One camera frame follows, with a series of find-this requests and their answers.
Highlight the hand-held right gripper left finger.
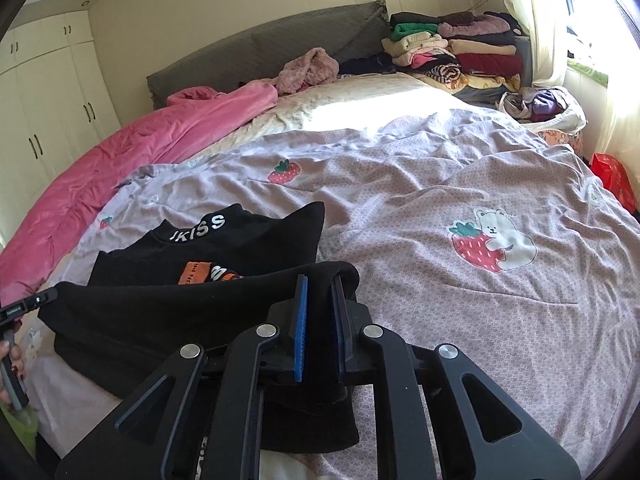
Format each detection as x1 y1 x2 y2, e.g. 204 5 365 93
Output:
55 275 308 480

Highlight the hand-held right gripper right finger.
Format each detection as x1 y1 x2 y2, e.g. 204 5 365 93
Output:
330 280 581 480

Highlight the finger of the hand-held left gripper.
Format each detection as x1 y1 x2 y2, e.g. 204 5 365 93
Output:
26 287 58 313

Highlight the black sweater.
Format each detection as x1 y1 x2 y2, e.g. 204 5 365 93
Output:
37 202 362 480

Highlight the white bag of clothes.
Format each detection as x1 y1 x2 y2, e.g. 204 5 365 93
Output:
497 86 588 136

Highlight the pile of folded clothes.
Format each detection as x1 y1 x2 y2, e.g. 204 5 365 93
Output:
382 10 526 98

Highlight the person's left hand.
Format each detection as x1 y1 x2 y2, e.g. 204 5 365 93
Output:
0 320 27 408

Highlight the green garment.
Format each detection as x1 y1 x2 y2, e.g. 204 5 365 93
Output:
5 405 38 456

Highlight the pink quilt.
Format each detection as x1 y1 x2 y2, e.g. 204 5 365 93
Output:
0 82 278 306

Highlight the lilac strawberry print bed cover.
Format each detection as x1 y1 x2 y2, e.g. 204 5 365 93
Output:
25 115 640 480

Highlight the white wardrobe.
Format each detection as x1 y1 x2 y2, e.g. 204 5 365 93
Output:
0 12 123 246

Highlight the cream blanket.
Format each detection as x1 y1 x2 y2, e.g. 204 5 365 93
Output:
250 72 506 136

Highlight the pink fluffy garment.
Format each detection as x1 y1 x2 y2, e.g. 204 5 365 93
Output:
276 47 341 96

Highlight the dark navy garment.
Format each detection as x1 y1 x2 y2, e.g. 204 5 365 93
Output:
340 55 401 77

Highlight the grey padded headboard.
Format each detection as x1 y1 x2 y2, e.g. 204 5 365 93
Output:
146 0 390 111

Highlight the orange floral cloth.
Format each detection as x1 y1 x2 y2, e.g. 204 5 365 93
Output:
532 127 583 153

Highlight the red bag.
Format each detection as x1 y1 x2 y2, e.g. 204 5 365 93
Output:
590 152 636 211

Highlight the cream curtain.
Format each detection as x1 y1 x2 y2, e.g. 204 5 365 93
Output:
492 0 571 88

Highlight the window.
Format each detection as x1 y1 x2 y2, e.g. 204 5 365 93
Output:
565 0 640 81

